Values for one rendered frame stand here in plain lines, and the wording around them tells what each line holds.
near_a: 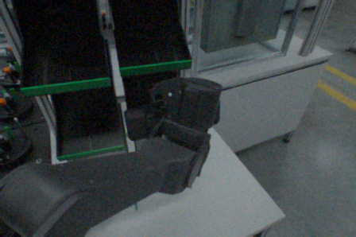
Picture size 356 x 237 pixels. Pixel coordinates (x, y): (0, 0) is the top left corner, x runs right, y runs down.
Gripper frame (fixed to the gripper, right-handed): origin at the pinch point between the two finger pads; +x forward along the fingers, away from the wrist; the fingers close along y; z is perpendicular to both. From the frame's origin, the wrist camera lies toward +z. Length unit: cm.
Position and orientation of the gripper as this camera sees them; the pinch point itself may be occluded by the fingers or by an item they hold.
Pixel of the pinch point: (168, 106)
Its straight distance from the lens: 50.3
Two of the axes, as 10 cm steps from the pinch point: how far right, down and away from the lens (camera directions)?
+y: -9.6, 1.8, -1.9
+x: -2.5, -4.4, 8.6
